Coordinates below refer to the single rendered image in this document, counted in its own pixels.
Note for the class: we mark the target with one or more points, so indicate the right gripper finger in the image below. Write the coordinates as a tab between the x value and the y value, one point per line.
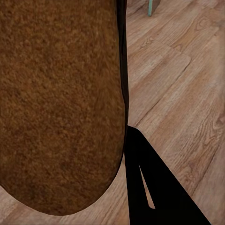
173	205

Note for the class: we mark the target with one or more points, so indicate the sandal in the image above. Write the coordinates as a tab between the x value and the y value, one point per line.
64	101

